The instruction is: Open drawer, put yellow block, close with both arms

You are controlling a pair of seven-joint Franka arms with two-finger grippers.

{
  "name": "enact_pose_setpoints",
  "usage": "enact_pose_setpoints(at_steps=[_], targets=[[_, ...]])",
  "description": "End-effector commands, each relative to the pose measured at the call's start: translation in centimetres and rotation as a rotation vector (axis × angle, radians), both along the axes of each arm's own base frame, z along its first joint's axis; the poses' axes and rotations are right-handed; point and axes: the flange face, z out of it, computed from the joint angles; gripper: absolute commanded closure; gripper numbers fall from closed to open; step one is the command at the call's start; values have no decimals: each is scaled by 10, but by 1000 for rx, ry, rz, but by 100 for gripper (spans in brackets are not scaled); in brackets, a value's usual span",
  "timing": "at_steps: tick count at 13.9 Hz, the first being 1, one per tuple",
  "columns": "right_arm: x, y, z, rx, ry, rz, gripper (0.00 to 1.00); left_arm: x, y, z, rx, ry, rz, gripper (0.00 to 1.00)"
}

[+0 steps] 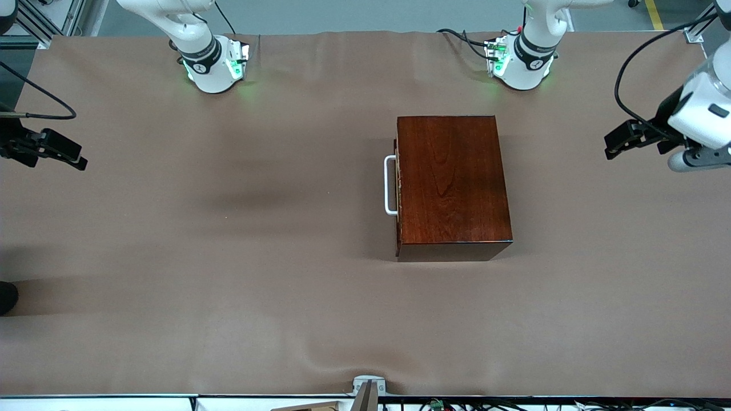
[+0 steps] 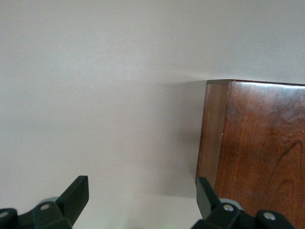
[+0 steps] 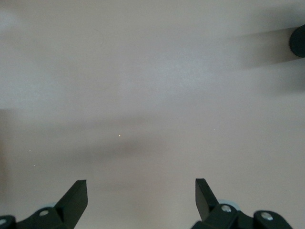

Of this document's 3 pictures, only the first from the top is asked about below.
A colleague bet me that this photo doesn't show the aluminium frame with dark rails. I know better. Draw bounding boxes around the aluminium frame with dark rails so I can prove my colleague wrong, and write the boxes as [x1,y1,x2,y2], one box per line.
[0,0,86,49]

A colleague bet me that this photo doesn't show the black rounded object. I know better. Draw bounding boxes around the black rounded object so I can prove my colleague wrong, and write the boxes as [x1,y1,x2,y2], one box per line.
[0,281,19,316]

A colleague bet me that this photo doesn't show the aluminium frame rail with bracket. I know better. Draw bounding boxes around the aluminium frame rail with bracket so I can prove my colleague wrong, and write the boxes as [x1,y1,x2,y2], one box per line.
[684,0,731,43]

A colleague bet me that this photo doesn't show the black right arm base cable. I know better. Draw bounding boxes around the black right arm base cable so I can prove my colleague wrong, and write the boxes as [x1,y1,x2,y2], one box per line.
[214,0,240,35]

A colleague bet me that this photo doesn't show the tan cardboard piece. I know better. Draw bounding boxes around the tan cardboard piece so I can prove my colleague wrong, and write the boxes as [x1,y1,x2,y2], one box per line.
[271,401,343,411]

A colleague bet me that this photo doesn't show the light wood drawer white handle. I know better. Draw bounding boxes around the light wood drawer white handle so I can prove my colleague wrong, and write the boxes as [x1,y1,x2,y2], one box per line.
[384,137,401,257]

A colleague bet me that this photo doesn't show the brown table cloth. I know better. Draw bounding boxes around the brown table cloth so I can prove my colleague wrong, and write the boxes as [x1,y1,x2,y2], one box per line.
[0,30,731,398]

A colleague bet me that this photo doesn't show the black left arm base cables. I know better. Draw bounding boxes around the black left arm base cables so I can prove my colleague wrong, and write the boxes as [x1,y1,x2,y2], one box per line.
[437,29,503,61]

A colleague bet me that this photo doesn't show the grey metal bracket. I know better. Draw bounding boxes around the grey metal bracket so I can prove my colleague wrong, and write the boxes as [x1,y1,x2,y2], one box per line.
[352,375,387,411]

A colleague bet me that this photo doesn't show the dark red wooden cabinet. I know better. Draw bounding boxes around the dark red wooden cabinet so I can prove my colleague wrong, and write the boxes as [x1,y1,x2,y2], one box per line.
[396,115,513,262]

